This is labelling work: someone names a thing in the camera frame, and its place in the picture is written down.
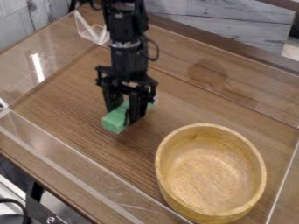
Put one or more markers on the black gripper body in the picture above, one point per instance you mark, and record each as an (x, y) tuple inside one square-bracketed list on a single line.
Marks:
[(125, 75)]

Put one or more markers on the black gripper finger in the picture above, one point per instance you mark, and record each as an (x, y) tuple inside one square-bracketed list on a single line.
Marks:
[(112, 97), (136, 109)]

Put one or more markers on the green rectangular block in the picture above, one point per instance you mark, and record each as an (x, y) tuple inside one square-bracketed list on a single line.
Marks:
[(113, 121)]

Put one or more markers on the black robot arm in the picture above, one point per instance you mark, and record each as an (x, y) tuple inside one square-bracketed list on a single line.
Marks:
[(126, 24)]

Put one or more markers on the brown wooden bowl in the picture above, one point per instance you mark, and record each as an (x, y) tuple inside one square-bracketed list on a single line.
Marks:
[(210, 173)]

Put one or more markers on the black table leg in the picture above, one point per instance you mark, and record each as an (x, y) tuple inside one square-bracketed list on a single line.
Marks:
[(34, 191)]

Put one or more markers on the clear acrylic tray wall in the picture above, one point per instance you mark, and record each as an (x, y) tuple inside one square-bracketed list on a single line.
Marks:
[(213, 81)]

